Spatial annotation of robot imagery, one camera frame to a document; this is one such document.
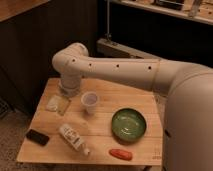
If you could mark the green ceramic bowl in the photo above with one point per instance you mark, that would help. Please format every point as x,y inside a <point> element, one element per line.
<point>128,125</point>

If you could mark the black rectangular eraser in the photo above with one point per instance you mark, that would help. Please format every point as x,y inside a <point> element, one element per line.
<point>37,137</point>

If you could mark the white lotion bottle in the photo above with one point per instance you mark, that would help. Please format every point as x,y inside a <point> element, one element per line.
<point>74,139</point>

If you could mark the translucent plastic cup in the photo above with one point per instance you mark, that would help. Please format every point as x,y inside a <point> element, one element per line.
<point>89,100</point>

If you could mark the red oblong object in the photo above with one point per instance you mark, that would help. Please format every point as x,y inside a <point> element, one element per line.
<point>121,154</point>

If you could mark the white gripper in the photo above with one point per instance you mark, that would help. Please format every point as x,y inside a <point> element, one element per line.
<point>69,87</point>

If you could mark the vertical metal pole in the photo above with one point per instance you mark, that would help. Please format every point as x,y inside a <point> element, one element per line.
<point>108,35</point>

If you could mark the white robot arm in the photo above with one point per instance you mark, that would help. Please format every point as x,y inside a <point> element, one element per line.
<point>188,118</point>

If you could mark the wooden table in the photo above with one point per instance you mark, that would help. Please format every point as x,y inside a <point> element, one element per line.
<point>95,128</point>

